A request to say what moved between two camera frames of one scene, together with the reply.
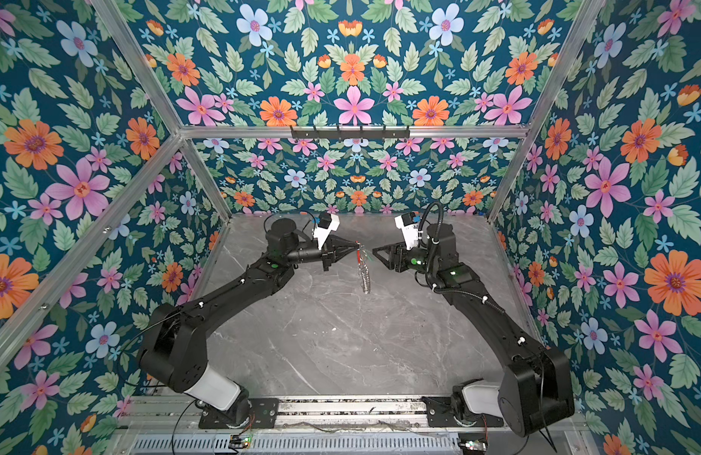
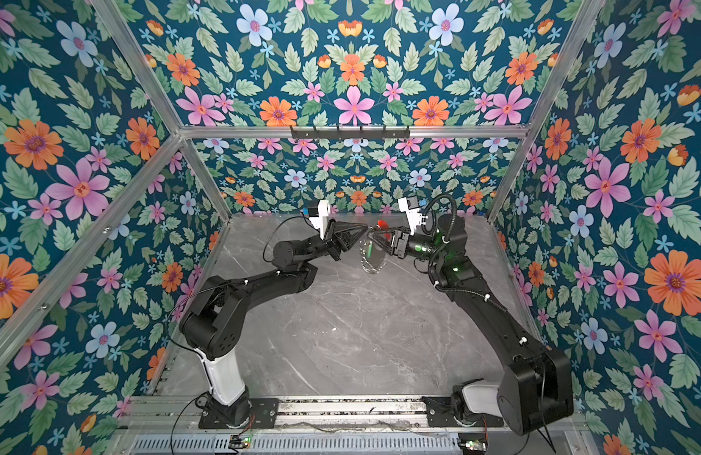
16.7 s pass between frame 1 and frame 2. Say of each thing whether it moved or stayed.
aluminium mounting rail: stayed
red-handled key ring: moved
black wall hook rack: stayed
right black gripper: moved
